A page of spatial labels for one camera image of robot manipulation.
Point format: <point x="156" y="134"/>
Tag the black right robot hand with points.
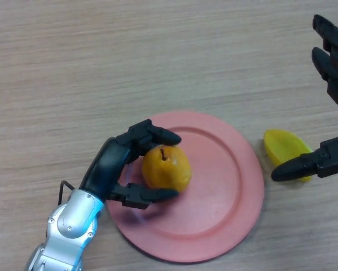
<point x="336" y="70"/>

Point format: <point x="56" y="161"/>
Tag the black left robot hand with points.
<point x="106" y="166"/>

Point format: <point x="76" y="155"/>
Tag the yellow pear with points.
<point x="168" y="172"/>

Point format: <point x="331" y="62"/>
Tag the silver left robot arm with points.
<point x="70" y="220"/>

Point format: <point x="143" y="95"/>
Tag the pink round plate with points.
<point x="219" y="203"/>

